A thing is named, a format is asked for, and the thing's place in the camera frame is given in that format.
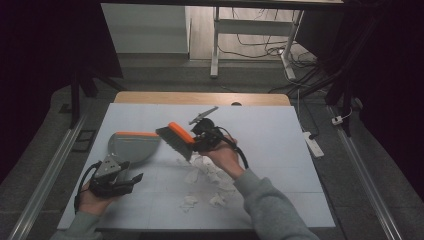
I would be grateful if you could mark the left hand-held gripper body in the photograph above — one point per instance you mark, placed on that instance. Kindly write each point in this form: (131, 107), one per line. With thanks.
(106, 166)

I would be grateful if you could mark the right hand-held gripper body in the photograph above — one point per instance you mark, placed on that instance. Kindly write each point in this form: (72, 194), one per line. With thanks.
(208, 131)

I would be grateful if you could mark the orange hand brush grey bristles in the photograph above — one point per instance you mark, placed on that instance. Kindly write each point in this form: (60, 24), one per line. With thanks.
(181, 133)

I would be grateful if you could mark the grey dustpan with orange edge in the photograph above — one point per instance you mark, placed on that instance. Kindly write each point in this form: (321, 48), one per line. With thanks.
(133, 146)

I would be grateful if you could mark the pile of white paper scraps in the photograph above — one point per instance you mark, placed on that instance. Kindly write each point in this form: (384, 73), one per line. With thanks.
(216, 178)

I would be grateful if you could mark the person's right hand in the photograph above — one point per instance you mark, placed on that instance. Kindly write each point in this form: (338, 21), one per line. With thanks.
(225, 160)

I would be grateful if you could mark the person's left hand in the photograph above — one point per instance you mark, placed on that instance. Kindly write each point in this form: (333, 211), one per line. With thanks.
(93, 203)

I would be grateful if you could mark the wooden table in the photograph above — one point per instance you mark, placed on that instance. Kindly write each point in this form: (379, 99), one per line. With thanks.
(200, 98)

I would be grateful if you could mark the light blue board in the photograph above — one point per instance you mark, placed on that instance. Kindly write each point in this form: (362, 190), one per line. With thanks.
(266, 133)

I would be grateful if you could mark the black metal stand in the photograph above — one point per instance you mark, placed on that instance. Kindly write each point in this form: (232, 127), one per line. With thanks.
(346, 100)
(75, 100)

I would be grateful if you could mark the white power strip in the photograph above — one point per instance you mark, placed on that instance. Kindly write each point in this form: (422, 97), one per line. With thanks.
(314, 145)

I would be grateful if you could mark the small white adapter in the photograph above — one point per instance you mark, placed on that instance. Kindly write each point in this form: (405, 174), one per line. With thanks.
(337, 120)

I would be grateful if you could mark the dark curtain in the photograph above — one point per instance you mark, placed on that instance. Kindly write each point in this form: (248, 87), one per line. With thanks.
(40, 50)
(400, 66)

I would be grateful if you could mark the aluminium rail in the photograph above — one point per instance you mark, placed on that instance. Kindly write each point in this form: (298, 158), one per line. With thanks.
(363, 173)
(50, 173)

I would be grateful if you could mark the white desk frame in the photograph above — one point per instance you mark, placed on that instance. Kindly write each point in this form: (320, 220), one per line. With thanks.
(253, 27)

